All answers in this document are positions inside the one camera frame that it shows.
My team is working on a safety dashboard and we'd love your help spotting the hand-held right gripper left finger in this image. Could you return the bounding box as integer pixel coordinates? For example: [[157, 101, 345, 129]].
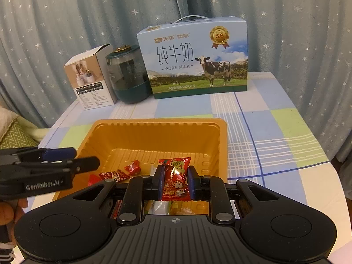
[[73, 165, 165, 226]]

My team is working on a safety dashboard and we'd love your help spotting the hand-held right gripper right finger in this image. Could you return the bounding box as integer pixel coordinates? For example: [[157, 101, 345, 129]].
[[187, 165, 275, 224]]

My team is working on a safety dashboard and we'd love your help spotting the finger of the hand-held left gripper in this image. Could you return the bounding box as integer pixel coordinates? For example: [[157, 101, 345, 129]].
[[19, 156, 100, 175], [12, 147, 78, 163]]

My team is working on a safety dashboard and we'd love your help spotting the red printed snack packet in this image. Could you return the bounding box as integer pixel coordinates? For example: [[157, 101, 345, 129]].
[[158, 157, 192, 202]]

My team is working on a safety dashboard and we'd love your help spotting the plain red flared packet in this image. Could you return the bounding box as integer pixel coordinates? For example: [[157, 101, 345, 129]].
[[88, 174, 103, 188]]

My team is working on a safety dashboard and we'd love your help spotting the yellow candy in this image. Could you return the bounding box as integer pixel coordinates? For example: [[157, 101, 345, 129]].
[[171, 202, 193, 214]]

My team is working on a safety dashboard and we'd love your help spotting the small red candy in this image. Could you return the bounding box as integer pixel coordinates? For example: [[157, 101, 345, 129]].
[[124, 160, 141, 175]]

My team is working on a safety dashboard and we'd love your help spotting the red white candy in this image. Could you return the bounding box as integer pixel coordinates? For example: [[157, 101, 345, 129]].
[[98, 170, 130, 183]]

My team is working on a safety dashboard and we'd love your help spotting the orange plastic tray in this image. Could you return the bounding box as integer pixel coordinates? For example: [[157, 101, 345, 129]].
[[52, 119, 228, 218]]

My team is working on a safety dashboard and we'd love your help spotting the person's left hand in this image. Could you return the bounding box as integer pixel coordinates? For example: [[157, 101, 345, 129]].
[[0, 197, 29, 226]]

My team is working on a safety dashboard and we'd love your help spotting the cream sofa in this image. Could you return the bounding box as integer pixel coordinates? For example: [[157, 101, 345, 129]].
[[26, 126, 51, 146]]

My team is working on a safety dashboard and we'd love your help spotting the green zigzag cushion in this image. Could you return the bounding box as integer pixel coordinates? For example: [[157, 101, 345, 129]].
[[0, 126, 39, 150]]

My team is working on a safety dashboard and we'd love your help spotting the white lace pillow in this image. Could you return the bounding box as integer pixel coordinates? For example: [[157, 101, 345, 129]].
[[0, 107, 20, 132]]

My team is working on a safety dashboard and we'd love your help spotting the small white product box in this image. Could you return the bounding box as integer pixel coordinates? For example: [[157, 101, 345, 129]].
[[64, 44, 117, 111]]

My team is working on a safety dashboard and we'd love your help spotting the dark green glass jar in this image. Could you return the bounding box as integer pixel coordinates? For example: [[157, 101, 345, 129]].
[[105, 45, 151, 104]]

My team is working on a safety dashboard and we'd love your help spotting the checked pastel tablecloth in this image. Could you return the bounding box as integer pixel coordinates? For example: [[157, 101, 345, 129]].
[[38, 71, 341, 218]]

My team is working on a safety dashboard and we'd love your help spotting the star-print blue curtain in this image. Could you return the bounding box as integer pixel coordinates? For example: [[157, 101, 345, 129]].
[[154, 0, 352, 163], [0, 0, 165, 128]]

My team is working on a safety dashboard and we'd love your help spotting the blue cow-print milk box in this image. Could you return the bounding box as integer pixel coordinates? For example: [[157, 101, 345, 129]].
[[137, 16, 249, 100]]

